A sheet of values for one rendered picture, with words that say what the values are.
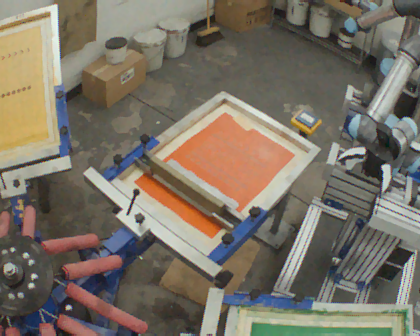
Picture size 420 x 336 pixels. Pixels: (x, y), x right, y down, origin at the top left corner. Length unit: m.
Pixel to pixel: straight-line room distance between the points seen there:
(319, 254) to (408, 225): 1.08
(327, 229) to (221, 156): 1.07
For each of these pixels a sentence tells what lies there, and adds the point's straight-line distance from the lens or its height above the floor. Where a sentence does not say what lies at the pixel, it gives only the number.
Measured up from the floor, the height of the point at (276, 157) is 0.95.
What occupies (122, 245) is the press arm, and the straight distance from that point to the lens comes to 1.57.
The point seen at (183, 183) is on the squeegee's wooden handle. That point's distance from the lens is 1.73.
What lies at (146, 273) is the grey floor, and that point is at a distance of 2.70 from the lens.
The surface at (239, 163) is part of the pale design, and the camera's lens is 1.96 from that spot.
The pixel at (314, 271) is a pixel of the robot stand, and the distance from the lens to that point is 2.59.
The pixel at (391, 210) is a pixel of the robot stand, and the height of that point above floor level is 1.17.
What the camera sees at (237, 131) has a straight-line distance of 2.10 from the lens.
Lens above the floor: 2.35
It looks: 47 degrees down
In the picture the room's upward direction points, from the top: 7 degrees clockwise
